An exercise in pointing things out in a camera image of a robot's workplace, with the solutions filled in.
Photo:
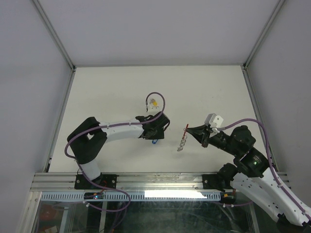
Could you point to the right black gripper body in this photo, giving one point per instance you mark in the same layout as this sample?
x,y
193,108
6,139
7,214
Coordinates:
x,y
217,140

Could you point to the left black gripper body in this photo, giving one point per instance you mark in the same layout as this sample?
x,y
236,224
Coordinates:
x,y
158,135

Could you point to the red handled keyring holder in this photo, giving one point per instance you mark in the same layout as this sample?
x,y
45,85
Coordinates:
x,y
183,139

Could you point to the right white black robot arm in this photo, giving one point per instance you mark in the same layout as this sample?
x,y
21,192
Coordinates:
x,y
251,174

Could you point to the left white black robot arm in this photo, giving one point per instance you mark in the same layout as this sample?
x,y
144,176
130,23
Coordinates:
x,y
87,140

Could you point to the yellow tag silver key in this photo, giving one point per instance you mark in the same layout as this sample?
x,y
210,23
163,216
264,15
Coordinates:
x,y
153,103

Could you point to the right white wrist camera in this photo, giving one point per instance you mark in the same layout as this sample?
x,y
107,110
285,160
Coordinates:
x,y
214,122

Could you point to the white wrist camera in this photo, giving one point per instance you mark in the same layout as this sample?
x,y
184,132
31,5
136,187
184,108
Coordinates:
x,y
153,109
214,122

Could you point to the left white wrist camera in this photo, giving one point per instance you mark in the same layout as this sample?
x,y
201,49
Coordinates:
x,y
153,109

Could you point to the white slotted cable duct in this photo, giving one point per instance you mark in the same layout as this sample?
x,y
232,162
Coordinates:
x,y
149,195

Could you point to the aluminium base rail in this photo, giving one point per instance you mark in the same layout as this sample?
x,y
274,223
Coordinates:
x,y
128,182

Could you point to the right aluminium frame post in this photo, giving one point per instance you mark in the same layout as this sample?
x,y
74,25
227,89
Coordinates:
x,y
264,32

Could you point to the aluminium frame post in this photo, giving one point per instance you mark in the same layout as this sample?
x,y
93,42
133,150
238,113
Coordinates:
x,y
53,34
264,32

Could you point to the left aluminium frame post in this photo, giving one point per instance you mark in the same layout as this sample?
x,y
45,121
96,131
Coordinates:
x,y
53,34

